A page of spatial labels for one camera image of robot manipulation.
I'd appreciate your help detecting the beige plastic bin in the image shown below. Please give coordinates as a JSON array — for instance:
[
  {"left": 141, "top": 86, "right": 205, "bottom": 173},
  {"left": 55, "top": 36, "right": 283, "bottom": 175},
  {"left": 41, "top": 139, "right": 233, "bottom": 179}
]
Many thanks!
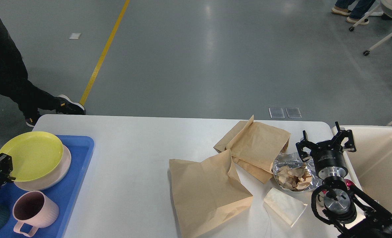
[{"left": 342, "top": 125, "right": 392, "bottom": 213}]

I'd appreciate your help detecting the large brown paper bag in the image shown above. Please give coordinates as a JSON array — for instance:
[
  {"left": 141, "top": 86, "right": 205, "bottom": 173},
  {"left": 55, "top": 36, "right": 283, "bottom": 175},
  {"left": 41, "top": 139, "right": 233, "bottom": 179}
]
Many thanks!
[{"left": 169, "top": 150, "right": 253, "bottom": 238}]

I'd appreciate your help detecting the clear floor plate left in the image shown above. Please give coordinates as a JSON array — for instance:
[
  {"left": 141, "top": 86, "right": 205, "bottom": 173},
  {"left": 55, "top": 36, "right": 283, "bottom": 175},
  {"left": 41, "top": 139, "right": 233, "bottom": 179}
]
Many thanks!
[{"left": 269, "top": 107, "right": 285, "bottom": 119}]

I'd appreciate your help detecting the blue plastic tray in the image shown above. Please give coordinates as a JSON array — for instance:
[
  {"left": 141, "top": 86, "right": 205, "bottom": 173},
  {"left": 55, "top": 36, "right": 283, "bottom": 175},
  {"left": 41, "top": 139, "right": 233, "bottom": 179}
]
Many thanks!
[{"left": 0, "top": 135, "right": 94, "bottom": 238}]

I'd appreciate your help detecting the red object under arm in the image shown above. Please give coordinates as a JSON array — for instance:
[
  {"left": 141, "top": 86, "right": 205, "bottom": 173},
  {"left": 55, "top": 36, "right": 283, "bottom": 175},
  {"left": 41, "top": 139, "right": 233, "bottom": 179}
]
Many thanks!
[{"left": 344, "top": 179, "right": 356, "bottom": 190}]

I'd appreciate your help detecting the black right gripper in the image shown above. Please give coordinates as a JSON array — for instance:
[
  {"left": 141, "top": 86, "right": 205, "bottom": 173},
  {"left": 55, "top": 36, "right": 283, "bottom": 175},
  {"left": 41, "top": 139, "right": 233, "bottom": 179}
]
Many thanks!
[{"left": 295, "top": 122, "right": 357, "bottom": 180}]

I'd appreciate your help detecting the pink plate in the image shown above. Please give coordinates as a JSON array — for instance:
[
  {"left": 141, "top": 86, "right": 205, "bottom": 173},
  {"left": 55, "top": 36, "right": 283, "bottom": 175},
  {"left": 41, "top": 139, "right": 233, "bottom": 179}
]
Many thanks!
[{"left": 14, "top": 145, "right": 71, "bottom": 191}]

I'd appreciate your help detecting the pink ribbed mug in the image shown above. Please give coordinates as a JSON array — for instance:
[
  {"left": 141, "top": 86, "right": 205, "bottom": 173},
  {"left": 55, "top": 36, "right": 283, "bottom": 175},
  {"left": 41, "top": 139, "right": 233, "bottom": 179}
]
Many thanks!
[{"left": 12, "top": 191, "right": 59, "bottom": 237}]

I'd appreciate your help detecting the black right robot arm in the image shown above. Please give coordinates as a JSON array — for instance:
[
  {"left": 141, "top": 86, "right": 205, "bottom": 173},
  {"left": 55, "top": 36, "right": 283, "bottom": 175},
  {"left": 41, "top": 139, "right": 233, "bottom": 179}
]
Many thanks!
[{"left": 296, "top": 122, "right": 392, "bottom": 238}]

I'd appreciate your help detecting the white paper napkin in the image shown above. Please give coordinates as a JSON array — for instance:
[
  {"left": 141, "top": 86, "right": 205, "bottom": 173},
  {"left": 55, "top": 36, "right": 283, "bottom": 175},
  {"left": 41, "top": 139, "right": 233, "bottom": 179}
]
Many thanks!
[{"left": 263, "top": 188, "right": 307, "bottom": 227}]

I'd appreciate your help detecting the clear floor plate right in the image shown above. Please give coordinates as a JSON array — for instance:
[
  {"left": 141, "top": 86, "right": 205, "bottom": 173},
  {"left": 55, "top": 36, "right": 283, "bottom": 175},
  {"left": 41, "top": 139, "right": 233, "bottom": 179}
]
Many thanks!
[{"left": 286, "top": 107, "right": 302, "bottom": 119}]

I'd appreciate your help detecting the foil tray with crumpled paper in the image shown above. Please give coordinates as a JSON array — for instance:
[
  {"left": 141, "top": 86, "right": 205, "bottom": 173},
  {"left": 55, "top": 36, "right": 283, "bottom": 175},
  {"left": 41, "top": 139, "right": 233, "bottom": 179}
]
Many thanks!
[{"left": 272, "top": 152, "right": 322, "bottom": 192}]

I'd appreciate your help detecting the white chair base right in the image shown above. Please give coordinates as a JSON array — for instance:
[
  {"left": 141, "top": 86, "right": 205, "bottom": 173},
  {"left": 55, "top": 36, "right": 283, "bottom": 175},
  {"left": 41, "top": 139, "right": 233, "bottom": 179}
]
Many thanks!
[{"left": 349, "top": 0, "right": 392, "bottom": 68}]

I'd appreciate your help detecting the rear brown paper bag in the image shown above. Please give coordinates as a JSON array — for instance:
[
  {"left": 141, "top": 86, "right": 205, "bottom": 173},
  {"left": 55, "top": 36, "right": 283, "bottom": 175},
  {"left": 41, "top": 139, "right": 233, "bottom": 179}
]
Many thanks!
[{"left": 213, "top": 115, "right": 291, "bottom": 184}]

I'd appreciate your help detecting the clear floor plate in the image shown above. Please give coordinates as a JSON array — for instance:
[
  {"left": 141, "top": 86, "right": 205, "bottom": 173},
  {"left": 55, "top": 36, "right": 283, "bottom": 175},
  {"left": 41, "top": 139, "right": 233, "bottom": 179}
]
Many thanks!
[
  {"left": 286, "top": 107, "right": 302, "bottom": 119},
  {"left": 269, "top": 107, "right": 285, "bottom": 119}
]

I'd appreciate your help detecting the yellow plastic plate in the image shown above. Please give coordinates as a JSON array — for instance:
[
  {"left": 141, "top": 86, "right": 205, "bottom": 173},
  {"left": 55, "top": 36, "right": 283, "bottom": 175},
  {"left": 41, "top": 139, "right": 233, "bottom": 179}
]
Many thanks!
[{"left": 0, "top": 131, "right": 63, "bottom": 182}]

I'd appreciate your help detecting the person in black clothes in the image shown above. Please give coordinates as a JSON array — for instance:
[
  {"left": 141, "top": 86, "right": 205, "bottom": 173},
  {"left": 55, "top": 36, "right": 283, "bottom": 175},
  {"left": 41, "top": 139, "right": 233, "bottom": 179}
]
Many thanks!
[{"left": 0, "top": 18, "right": 86, "bottom": 127}]

